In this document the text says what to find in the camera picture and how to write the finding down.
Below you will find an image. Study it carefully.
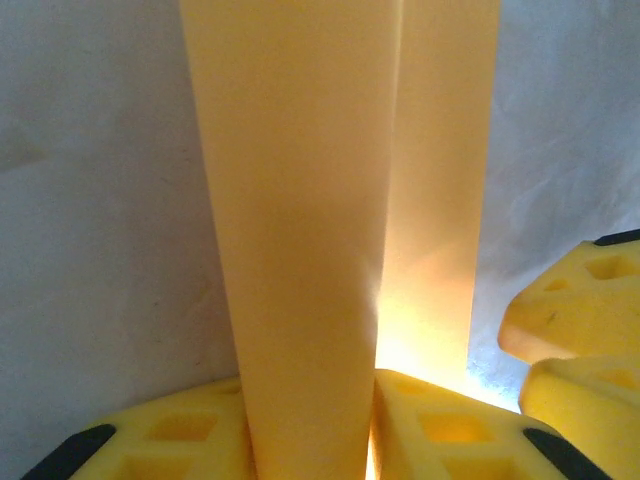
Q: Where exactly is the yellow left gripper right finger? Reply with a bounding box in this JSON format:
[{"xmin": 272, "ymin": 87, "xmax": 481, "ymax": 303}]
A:
[{"xmin": 368, "ymin": 368, "xmax": 615, "ymax": 480}]

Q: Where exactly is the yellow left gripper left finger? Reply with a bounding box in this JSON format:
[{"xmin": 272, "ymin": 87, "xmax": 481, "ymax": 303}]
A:
[{"xmin": 22, "ymin": 377, "xmax": 257, "ymax": 480}]

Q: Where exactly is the orange paper sheet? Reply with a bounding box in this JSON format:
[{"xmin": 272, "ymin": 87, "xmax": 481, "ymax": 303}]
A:
[{"xmin": 178, "ymin": 0, "xmax": 503, "ymax": 480}]

